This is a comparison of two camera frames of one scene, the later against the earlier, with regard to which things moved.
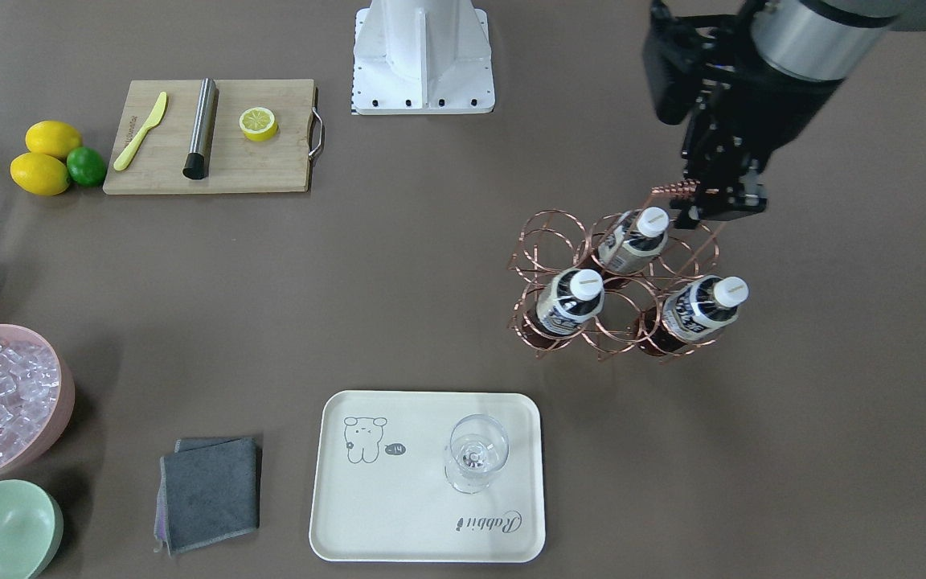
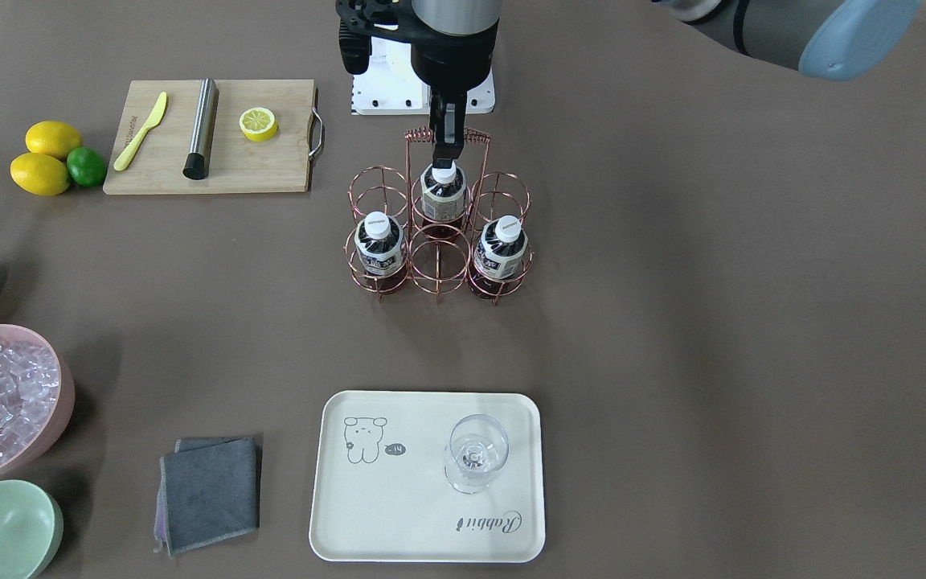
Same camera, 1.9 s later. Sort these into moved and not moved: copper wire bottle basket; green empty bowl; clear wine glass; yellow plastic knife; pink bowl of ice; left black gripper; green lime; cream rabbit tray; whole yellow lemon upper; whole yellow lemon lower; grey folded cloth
Moved: copper wire bottle basket; left black gripper
Not moved: green lime; grey folded cloth; green empty bowl; whole yellow lemon upper; whole yellow lemon lower; pink bowl of ice; yellow plastic knife; cream rabbit tray; clear wine glass
